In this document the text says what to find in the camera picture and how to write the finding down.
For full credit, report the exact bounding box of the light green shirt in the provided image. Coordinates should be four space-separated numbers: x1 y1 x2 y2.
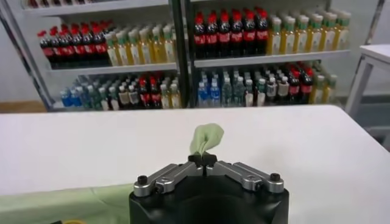
0 123 225 224

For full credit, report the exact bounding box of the right metal shelf rack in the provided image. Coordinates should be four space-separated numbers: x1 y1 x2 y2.
182 0 385 109

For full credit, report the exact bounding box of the small dark bottle white label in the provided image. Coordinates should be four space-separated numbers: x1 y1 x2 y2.
109 86 120 110
255 78 267 107
244 79 255 107
100 87 111 111

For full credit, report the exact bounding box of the small red cap cola bottle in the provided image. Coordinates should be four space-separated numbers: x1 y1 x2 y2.
150 76 161 109
139 77 151 109
300 67 314 103
288 69 301 104

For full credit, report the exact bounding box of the small dark bottle beige label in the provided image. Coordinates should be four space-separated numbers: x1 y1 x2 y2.
118 85 129 110
128 84 139 109
266 77 278 104
277 75 289 103

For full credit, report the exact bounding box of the white side table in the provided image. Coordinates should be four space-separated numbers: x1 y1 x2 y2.
345 44 390 119

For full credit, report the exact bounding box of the blue water bottle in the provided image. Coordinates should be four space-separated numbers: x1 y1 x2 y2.
60 89 73 108
197 81 209 108
71 86 82 108
208 80 221 108

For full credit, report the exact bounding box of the glass door beverage cooler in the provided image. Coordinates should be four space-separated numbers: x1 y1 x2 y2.
0 0 186 112

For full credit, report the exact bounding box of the small yellow juice bottle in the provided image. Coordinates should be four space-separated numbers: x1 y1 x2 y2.
310 75 324 104
160 83 171 109
169 82 181 109
323 74 338 103

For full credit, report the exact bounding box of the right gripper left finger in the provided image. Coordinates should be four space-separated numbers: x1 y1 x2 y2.
133 153 204 198

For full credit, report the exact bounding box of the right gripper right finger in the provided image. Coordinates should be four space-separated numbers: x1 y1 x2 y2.
202 153 285 194

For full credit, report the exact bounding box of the open brown cardboard box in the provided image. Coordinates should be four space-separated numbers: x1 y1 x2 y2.
0 100 47 114

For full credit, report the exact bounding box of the green tinted water bottle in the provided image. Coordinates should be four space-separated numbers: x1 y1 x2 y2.
91 86 102 110
82 85 93 110
233 75 246 107
221 77 234 107

